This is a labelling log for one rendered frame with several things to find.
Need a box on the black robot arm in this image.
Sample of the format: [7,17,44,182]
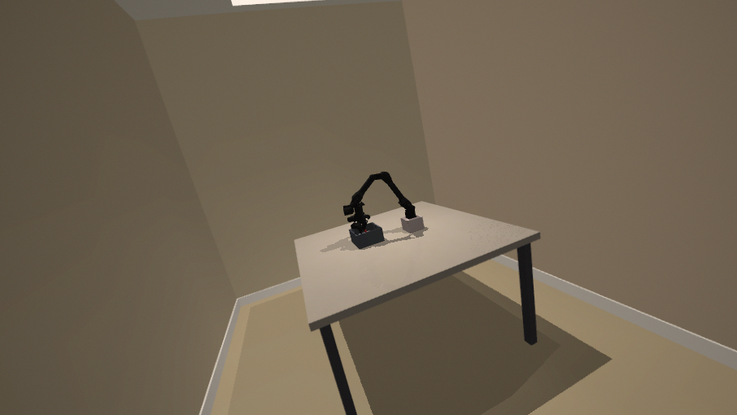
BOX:
[343,172,417,219]

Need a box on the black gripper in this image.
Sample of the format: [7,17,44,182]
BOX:
[351,212,370,234]

